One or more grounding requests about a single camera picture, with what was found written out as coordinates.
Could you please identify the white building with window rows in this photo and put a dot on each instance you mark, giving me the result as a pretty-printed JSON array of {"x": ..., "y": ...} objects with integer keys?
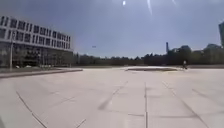
[{"x": 33, "y": 43}]

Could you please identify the tall building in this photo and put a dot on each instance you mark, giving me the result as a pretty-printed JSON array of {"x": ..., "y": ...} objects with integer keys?
[{"x": 221, "y": 33}]

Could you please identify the low round platform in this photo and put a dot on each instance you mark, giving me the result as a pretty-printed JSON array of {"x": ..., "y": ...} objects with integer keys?
[{"x": 151, "y": 69}]

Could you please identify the low raised kerb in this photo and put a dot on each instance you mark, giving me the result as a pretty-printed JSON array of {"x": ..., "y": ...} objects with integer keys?
[{"x": 40, "y": 71}]

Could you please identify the pole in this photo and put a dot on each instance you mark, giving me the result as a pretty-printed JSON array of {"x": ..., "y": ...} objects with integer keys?
[{"x": 11, "y": 55}]

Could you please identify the person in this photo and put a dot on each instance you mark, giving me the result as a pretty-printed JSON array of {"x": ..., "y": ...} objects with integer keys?
[{"x": 184, "y": 65}]

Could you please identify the row of trees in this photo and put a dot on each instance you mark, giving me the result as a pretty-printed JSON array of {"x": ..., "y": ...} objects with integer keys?
[{"x": 140, "y": 60}]

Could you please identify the tall chimney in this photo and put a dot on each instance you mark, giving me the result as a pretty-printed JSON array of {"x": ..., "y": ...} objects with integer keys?
[{"x": 167, "y": 47}]

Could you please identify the pale paved plaza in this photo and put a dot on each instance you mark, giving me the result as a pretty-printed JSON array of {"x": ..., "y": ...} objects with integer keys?
[{"x": 110, "y": 96}]

